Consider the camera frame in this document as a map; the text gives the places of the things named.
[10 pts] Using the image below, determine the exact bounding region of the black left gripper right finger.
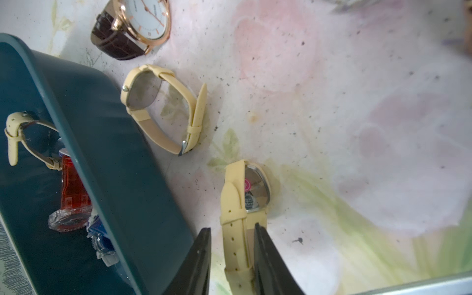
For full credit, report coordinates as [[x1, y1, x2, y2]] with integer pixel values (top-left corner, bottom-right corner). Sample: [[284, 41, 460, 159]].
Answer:
[[254, 223, 304, 295]]

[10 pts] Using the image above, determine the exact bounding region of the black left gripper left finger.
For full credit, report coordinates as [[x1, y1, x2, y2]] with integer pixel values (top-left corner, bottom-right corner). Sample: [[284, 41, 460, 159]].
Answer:
[[163, 227, 211, 295]]

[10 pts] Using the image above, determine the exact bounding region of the blue strap watch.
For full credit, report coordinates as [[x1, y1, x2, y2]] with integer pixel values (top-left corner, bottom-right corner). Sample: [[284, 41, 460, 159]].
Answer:
[[86, 215, 119, 267]]

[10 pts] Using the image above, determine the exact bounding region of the red transparent watch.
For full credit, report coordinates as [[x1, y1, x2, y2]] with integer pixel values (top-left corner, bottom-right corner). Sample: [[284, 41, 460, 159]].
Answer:
[[48, 155, 93, 232]]

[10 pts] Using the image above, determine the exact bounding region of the beige strap gold watch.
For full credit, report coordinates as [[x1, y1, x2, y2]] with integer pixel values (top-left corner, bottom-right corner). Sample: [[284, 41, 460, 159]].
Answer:
[[120, 65, 208, 156]]

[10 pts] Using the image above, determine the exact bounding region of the cream leather strap watch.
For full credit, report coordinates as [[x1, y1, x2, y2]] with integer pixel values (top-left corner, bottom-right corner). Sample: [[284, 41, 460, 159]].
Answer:
[[4, 111, 63, 171]]

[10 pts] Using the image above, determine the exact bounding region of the dark brown leather watch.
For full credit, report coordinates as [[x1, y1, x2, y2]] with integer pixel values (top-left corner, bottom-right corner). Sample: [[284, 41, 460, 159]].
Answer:
[[90, 0, 172, 61]]

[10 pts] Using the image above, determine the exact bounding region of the teal storage tray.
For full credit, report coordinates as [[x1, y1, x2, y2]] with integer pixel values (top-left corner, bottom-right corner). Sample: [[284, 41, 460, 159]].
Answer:
[[1, 33, 193, 295]]

